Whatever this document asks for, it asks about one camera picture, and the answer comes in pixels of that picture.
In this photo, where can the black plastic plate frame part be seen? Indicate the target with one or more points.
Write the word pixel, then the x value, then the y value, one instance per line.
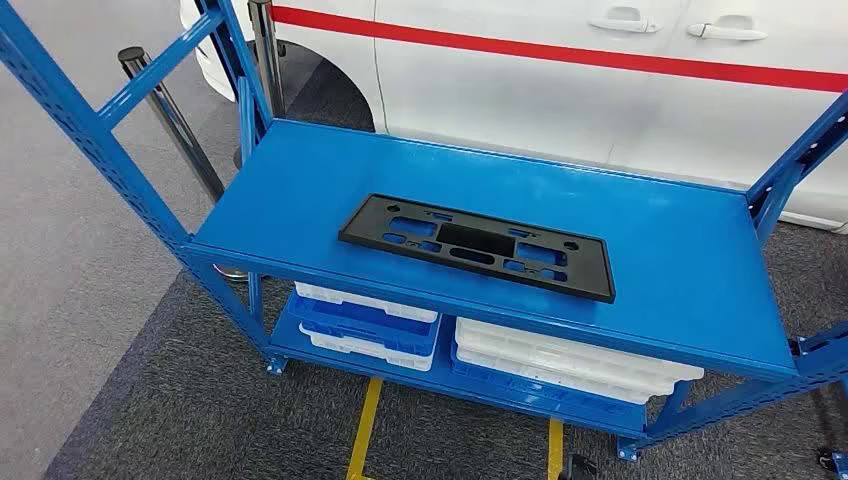
pixel 371 232

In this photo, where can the small blue plastic bin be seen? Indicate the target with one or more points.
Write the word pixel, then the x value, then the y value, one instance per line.
pixel 358 324

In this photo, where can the white car with red stripe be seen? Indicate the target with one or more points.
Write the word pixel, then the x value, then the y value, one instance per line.
pixel 497 99

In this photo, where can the large white plastic bin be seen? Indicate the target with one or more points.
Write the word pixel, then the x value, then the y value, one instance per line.
pixel 563 351
pixel 530 378

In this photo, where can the large blue plastic bin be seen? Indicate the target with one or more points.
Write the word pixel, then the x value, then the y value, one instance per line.
pixel 530 394

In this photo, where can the chrome stanchion post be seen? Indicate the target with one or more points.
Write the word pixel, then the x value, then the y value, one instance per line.
pixel 179 132
pixel 268 60

